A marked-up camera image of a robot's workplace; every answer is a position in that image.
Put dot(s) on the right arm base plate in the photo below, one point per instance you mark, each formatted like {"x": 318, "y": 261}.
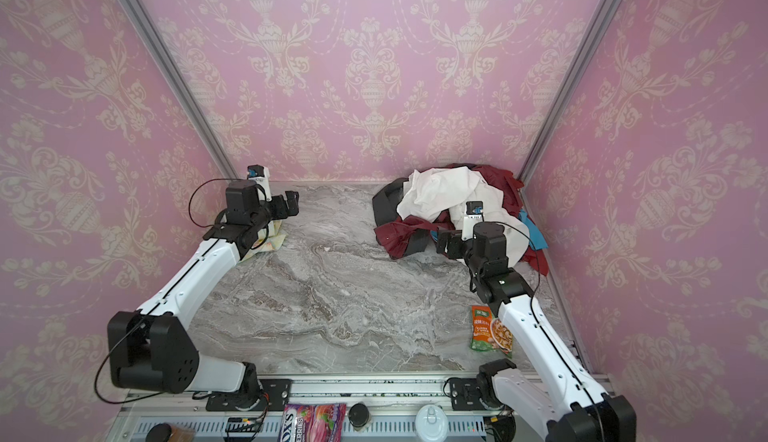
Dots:
{"x": 471, "y": 394}

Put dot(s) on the aluminium front rail frame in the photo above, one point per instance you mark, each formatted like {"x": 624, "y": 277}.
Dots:
{"x": 393, "y": 398}

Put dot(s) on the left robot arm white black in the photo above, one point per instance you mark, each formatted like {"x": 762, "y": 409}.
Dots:
{"x": 150, "y": 349}

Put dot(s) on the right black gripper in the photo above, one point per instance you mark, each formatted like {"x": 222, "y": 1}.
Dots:
{"x": 452, "y": 245}

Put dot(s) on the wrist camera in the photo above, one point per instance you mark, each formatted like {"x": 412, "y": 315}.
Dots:
{"x": 473, "y": 215}
{"x": 260, "y": 175}

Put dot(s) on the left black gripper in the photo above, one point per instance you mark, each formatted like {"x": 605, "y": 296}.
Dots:
{"x": 292, "y": 206}

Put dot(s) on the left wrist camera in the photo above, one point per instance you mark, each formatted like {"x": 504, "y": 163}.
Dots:
{"x": 260, "y": 175}

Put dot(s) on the maroon cloth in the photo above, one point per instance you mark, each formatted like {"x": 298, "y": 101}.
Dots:
{"x": 409, "y": 236}

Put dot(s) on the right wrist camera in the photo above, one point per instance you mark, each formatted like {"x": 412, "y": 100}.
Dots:
{"x": 473, "y": 215}

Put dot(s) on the blue cloth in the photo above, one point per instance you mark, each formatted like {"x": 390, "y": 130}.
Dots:
{"x": 536, "y": 238}

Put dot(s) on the black cloth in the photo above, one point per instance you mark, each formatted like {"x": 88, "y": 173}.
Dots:
{"x": 386, "y": 201}

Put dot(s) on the white shirt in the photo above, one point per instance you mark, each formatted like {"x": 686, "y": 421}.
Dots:
{"x": 427, "y": 194}

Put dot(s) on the floral pastel cloth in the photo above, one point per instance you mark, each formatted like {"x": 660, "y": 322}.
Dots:
{"x": 270, "y": 238}

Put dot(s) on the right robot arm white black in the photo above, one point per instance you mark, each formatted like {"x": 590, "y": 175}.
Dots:
{"x": 569, "y": 405}

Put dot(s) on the small black round cap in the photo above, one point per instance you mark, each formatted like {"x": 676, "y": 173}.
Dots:
{"x": 359, "y": 416}

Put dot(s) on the green orange snack packet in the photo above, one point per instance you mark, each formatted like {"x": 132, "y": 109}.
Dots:
{"x": 488, "y": 333}

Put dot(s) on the brown jar black lid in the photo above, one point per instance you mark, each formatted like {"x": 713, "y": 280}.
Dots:
{"x": 166, "y": 432}

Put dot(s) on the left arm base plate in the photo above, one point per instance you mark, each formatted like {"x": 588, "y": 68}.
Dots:
{"x": 272, "y": 395}

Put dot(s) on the pink candy bag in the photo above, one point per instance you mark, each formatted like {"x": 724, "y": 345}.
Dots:
{"x": 312, "y": 423}

